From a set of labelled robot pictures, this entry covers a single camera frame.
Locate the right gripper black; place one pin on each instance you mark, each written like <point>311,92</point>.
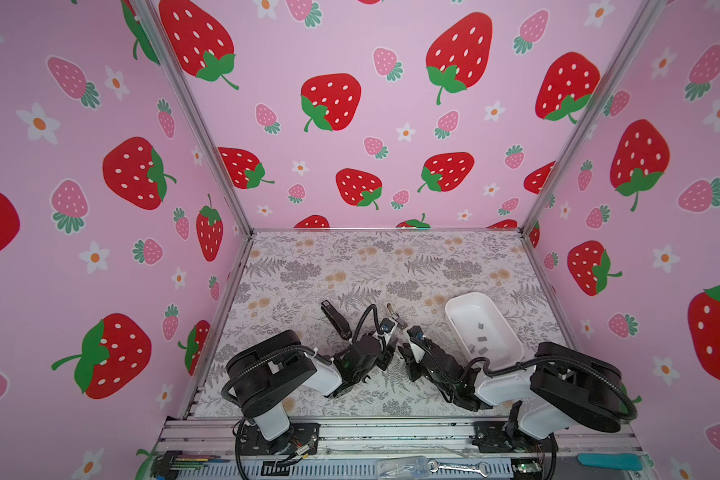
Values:
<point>409,357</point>

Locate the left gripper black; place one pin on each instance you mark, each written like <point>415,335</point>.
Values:
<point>386,357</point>

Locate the black stapler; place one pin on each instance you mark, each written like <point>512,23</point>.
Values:
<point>337,320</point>

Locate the white plastic tray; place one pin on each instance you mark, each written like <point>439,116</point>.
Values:
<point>481,330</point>

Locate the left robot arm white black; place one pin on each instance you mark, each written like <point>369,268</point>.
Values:
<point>263,376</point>

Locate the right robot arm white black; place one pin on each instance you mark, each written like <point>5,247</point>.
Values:
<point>556,389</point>

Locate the clear plastic bag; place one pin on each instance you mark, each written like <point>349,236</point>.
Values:
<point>404,468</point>

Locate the silver wrench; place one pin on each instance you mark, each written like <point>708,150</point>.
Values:
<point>480,469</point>

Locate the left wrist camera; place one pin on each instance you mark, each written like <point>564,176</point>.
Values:
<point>385,330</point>

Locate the aluminium rail base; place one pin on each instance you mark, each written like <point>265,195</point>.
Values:
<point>351,448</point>

